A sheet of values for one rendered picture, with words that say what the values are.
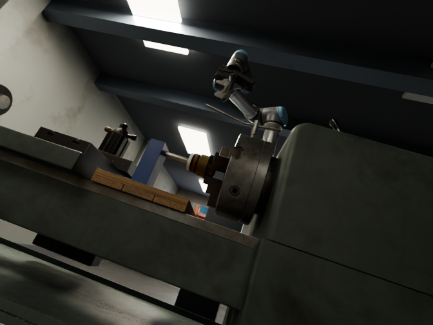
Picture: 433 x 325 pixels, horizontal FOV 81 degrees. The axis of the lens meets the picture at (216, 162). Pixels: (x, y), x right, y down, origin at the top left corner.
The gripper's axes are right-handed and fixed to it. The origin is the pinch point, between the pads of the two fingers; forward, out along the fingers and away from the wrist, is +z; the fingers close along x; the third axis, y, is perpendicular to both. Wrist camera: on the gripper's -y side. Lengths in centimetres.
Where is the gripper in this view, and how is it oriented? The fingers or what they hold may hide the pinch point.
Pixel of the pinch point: (225, 95)
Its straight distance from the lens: 103.7
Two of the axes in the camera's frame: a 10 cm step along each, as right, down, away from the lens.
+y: -9.5, -3.0, 1.2
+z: -3.0, 7.0, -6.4
